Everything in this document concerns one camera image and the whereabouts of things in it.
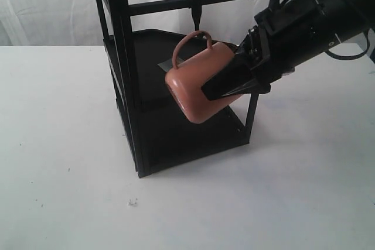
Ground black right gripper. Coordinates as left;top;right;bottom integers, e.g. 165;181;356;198
201;0;340;101

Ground terracotta pink mug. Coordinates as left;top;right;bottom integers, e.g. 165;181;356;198
165;30;241;124

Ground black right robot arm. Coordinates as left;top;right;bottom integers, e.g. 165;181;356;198
235;0;374;94

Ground grey tape piece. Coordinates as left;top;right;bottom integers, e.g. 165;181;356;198
158;57;184;73

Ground black metal shelf rack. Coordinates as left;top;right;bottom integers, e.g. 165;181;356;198
96;0;258;177

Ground white backdrop curtain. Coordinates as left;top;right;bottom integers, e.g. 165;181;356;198
1;0;269;46

